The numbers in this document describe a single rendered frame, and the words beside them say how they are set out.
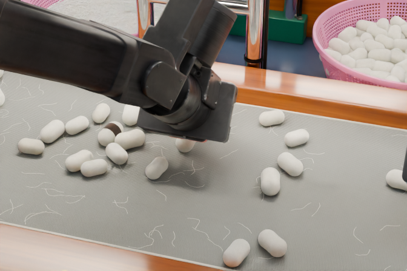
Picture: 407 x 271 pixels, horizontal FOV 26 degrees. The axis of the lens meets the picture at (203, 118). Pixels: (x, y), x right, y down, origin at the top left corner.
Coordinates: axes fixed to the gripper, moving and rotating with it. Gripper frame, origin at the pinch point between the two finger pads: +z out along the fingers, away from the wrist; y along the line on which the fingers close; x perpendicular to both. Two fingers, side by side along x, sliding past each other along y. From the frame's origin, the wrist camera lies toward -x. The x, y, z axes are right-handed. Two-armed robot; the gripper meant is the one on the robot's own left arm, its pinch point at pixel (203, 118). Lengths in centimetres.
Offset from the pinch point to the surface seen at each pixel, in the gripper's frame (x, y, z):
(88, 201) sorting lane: 12.2, 8.2, -10.4
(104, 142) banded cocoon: 5.2, 10.1, -4.0
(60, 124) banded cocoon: 4.1, 16.1, -3.7
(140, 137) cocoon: 3.8, 6.2, -3.3
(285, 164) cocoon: 3.9, -11.1, -3.3
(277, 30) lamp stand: -19.7, -0.9, 32.5
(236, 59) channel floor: -13.3, 3.7, 28.3
